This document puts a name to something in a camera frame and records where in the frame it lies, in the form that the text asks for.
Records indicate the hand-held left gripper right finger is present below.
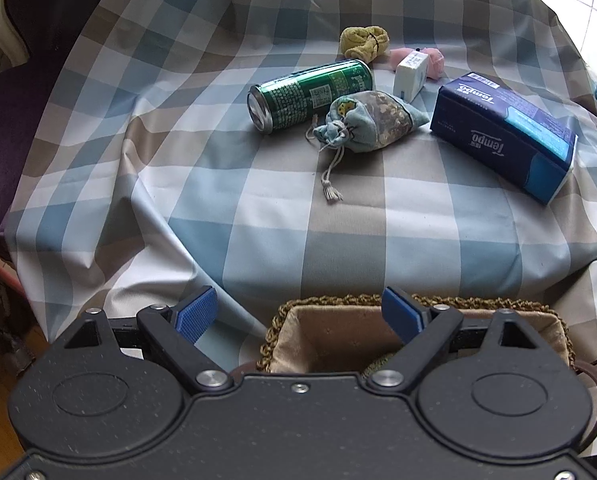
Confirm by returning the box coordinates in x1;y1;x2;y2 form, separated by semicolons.
364;286;538;394

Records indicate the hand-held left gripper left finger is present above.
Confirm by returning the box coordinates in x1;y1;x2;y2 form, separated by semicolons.
63;285;232;395

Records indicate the green fuzzy sock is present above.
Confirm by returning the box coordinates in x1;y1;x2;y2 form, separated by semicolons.
362;352;405;377

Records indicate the woven basket with cloth lining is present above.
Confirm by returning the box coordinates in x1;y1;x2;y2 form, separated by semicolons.
256;293;577;377

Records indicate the blue drawstring pouch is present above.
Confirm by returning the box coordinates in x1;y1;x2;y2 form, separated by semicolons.
305;90;431;205

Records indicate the small white tissue pack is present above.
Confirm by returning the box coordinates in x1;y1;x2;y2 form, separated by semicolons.
393;51;429;103

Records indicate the pink sock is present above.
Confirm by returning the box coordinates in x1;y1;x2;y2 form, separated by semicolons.
389;45;445;81

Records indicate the yellow sock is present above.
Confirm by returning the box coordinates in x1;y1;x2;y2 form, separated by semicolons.
339;24;390;63

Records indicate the blue grey checked tablecloth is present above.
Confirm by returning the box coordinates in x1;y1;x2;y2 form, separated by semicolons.
0;0;597;363

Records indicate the large blue tissue pack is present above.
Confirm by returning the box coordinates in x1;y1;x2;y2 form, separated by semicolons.
429;72;578;206

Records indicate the green drink can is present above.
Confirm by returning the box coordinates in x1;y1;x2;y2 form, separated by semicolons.
247;58;375;135

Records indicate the purple velvet chair cream frame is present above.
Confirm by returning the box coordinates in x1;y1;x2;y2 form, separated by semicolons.
0;0;125;262

